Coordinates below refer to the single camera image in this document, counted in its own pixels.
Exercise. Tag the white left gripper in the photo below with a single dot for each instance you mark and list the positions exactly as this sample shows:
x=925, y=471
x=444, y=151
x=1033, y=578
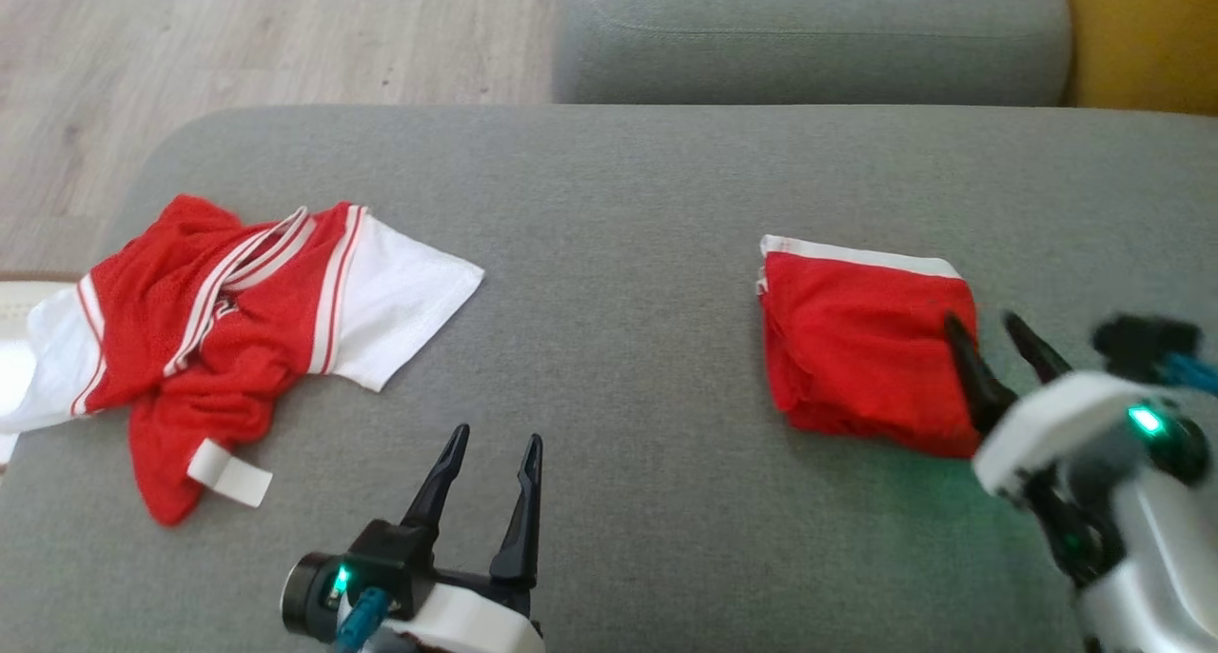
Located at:
x=466, y=624

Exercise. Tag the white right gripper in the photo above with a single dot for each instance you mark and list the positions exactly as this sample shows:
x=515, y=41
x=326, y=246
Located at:
x=1056, y=425

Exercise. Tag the red shorts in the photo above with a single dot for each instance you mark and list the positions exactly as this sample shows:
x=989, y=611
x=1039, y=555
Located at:
x=856, y=348

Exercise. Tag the red jersey with white sleeves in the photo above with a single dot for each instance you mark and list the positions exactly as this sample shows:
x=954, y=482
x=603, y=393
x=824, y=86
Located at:
x=247, y=339

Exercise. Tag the yellow sofa cushion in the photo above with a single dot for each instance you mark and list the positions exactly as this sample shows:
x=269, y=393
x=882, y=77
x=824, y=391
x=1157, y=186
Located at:
x=1151, y=34

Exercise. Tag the small grey sofa cushion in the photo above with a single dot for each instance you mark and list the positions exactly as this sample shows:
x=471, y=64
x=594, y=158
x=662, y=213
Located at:
x=809, y=53

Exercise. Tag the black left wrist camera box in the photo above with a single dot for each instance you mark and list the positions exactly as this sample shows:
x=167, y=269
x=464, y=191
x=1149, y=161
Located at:
x=395, y=558

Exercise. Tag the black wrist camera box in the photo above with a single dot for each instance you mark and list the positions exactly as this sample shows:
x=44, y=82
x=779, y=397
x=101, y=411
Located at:
x=395, y=558
x=1142, y=344

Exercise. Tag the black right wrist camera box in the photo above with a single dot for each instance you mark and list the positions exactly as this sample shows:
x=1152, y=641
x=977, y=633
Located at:
x=1142, y=344

